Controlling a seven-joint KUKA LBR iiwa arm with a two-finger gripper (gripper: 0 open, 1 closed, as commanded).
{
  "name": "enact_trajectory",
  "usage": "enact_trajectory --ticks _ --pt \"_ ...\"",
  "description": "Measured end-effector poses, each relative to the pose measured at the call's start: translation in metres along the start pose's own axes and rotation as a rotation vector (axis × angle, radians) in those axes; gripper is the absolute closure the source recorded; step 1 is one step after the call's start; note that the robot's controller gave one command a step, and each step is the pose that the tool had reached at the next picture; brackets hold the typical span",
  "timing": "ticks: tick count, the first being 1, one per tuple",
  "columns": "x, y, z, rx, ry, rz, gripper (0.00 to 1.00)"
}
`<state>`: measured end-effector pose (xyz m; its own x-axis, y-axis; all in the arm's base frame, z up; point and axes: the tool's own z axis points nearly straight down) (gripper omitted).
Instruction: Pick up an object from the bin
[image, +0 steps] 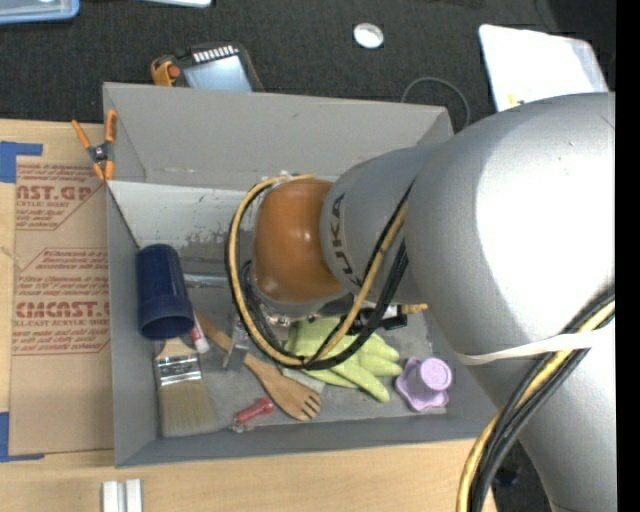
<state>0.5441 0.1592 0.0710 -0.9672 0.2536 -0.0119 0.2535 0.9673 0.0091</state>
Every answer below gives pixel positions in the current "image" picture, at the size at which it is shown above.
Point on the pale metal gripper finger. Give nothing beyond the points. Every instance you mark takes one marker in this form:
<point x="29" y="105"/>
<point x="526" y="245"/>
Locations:
<point x="240" y="331"/>
<point x="235" y="357"/>

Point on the white and red tube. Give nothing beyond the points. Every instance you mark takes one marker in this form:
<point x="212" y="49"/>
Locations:
<point x="200" y="340"/>

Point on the small red tool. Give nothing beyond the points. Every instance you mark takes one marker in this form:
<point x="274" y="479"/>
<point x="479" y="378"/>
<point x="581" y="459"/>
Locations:
<point x="252" y="411"/>

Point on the wooden spork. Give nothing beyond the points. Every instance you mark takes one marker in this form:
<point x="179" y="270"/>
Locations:
<point x="285" y="390"/>

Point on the dark blue cup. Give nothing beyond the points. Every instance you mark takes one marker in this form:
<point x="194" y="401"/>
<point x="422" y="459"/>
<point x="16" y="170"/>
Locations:
<point x="162" y="290"/>

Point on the light green glove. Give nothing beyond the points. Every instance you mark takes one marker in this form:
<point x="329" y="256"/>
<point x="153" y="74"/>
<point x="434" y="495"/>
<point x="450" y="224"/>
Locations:
<point x="367" y="372"/>

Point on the purple flower-shaped toy cup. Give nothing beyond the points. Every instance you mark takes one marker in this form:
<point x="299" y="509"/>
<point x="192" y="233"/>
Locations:
<point x="427" y="382"/>

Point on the brown cardboard board red print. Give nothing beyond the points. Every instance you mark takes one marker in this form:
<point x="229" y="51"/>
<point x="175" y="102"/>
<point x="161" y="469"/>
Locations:
<point x="60" y="300"/>

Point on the grey metal bin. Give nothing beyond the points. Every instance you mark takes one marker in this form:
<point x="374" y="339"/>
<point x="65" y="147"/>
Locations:
<point x="165" y="135"/>

